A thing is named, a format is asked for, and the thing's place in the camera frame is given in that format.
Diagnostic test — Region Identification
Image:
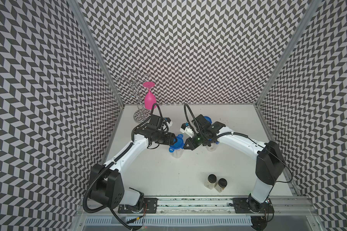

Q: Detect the clear container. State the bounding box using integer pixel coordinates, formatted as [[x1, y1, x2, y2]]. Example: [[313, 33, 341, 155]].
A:
[[206, 144, 218, 152], [170, 149, 184, 158]]

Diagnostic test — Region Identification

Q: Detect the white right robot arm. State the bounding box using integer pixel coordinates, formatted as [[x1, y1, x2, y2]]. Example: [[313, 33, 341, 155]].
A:
[[180, 115, 286, 213]]

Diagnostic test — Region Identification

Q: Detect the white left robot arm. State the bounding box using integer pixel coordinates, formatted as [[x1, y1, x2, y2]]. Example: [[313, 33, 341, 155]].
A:
[[83, 115, 177, 213]]

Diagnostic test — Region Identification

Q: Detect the black cap jar left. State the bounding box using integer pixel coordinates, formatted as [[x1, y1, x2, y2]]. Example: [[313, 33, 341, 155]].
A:
[[204, 174, 217, 190]]

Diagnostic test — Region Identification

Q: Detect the black cap jar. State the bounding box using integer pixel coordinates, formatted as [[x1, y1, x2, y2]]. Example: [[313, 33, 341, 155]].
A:
[[215, 178, 227, 193], [204, 174, 217, 190]]

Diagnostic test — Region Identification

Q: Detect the pink plastic wine glass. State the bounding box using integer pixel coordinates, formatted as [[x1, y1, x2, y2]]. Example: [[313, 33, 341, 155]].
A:
[[143, 81, 157, 110]]

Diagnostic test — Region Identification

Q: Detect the black cap jar right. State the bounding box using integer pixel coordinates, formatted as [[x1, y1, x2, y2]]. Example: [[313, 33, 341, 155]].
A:
[[215, 178, 227, 193]]

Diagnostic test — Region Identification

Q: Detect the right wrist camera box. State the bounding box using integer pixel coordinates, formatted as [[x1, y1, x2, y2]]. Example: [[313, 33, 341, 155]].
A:
[[180, 123, 195, 137]]

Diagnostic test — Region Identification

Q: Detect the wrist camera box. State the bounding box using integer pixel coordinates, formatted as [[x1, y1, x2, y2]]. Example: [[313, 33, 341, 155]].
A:
[[162, 117, 173, 130], [180, 123, 195, 137]]

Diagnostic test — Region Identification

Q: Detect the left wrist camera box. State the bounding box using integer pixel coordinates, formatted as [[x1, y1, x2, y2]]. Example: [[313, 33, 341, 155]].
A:
[[162, 117, 173, 130]]

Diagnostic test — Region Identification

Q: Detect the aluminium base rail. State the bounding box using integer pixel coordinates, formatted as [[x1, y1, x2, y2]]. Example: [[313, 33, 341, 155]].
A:
[[73, 196, 324, 231]]

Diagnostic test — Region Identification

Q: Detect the aluminium left corner post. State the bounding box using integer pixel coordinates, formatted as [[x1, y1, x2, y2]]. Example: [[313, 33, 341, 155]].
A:
[[67, 0, 124, 107]]

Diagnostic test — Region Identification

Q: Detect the aluminium corner post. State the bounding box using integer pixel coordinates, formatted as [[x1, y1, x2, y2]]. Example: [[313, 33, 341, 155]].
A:
[[254, 0, 322, 108], [67, 0, 124, 107]]

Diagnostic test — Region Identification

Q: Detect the aluminium right corner post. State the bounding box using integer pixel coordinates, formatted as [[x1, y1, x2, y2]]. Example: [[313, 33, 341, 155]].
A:
[[254, 0, 322, 108]]

